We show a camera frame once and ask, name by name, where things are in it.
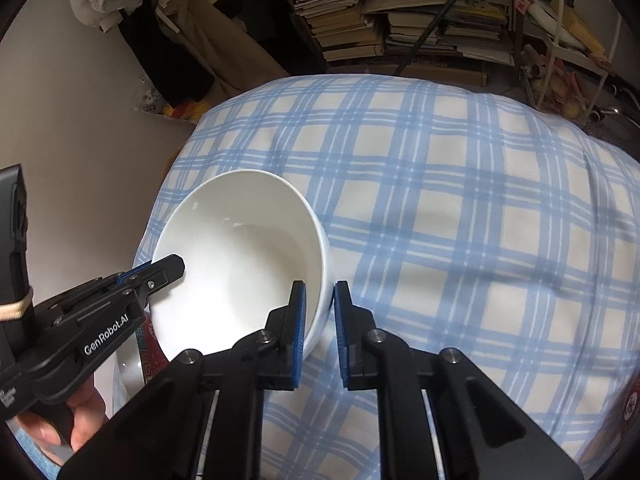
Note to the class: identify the blue plaid tablecloth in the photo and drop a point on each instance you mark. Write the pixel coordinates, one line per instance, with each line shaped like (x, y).
(462, 220)

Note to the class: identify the light blue towel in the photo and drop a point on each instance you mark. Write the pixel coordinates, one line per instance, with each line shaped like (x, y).
(30, 444)

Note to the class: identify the brown coat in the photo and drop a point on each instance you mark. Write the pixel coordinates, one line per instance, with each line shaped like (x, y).
(235, 60)

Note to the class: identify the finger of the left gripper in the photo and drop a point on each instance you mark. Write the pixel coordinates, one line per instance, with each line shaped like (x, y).
(151, 277)
(135, 267)

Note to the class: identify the large white bowl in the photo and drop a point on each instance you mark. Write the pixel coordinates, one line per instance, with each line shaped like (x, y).
(244, 237)

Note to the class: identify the white utility cart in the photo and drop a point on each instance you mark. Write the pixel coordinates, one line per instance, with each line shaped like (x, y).
(569, 75)

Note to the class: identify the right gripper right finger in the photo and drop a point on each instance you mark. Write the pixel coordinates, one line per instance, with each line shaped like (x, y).
(439, 415)

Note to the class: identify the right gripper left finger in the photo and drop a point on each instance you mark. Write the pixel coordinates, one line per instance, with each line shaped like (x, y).
(201, 417)

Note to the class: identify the stack of books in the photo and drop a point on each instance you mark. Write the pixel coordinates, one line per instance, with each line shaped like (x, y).
(342, 29)

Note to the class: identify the person's left hand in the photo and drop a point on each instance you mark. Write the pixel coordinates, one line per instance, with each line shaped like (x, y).
(72, 425)

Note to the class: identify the wooden shelf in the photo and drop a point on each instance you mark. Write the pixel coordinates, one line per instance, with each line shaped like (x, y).
(457, 41)

